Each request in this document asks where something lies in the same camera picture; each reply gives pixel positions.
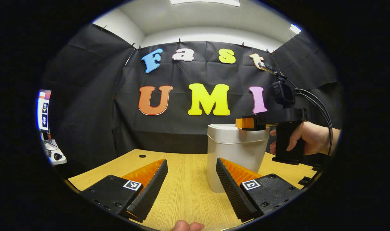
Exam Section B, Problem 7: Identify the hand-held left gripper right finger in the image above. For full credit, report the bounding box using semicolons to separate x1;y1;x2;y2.
215;158;303;223

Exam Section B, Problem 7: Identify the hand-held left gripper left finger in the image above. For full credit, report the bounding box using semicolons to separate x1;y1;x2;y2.
80;158;169;223

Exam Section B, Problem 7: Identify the white desktop garbage bin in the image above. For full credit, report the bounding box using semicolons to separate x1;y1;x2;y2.
207;124;270;193

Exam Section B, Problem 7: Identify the wooden desktop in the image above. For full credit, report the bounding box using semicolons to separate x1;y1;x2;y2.
68;149;319;231

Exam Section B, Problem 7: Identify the black backdrop cloth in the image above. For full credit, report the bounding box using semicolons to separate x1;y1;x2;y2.
41;23;344;175

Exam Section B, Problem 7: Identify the white side table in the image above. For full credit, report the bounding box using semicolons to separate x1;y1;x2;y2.
41;132;68;166

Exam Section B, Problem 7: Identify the long ceiling light panel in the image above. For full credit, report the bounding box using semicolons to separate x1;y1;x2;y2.
171;0;240;7

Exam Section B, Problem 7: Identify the computer monitor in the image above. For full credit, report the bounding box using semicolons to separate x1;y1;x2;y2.
37;90;52;133

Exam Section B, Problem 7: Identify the right hand-held gripper black cable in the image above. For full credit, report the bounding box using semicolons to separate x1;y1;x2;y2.
294;88;334;156

